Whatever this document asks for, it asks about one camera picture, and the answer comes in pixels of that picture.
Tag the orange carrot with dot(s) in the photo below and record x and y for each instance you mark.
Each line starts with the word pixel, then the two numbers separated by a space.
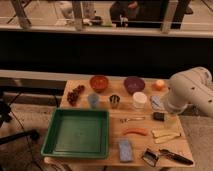
pixel 139 131

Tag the white cup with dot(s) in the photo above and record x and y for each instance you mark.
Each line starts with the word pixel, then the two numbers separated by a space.
pixel 139 100

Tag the blue plastic cup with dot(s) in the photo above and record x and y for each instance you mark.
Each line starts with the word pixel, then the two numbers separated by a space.
pixel 93 100

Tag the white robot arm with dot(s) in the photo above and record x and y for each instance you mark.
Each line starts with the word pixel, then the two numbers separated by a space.
pixel 190 86

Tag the small black block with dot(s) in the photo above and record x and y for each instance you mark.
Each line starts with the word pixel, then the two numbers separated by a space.
pixel 158 116

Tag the orange fruit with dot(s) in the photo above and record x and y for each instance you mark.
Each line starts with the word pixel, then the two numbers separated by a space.
pixel 159 85

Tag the red bowl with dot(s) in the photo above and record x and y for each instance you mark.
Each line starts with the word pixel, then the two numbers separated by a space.
pixel 99 83

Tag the red grape bunch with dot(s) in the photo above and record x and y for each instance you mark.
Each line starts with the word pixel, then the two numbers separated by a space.
pixel 72 96

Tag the green plastic tray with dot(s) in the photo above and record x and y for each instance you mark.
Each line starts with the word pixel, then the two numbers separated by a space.
pixel 77 133

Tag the purple bowl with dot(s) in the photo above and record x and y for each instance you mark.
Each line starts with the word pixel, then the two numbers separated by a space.
pixel 134 84

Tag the blue white packet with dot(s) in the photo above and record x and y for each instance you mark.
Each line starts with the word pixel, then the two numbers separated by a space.
pixel 156 103

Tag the blue sponge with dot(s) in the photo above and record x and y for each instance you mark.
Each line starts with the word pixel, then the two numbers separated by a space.
pixel 125 151

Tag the wooden table board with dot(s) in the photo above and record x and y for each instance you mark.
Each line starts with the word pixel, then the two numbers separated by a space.
pixel 140 143

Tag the small metal cup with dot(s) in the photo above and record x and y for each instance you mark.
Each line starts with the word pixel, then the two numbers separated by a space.
pixel 114 101

